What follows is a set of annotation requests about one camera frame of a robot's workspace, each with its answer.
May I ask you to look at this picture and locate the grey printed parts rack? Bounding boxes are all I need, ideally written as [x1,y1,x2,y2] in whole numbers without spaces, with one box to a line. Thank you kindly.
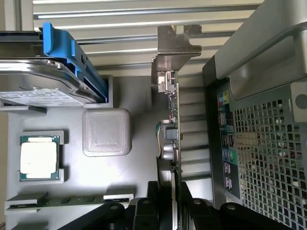
[0,74,156,216]

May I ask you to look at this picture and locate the CPU chip silver lid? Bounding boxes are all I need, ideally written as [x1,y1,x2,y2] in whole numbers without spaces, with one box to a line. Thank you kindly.
[19,135,61,182]

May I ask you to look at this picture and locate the green RAM stick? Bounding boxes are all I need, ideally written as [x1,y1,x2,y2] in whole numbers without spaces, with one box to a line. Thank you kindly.
[35,194,107,207]

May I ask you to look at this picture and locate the open grey PC case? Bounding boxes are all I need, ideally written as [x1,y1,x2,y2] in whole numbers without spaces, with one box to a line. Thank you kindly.
[202,0,307,230]

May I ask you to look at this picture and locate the grey square rack post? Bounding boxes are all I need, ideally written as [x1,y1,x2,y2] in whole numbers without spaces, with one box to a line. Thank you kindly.
[82,108,132,158]

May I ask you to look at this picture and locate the silver hard disk blue carrier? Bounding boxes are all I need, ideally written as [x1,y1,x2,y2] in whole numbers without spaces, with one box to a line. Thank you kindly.
[0,21,110,107]

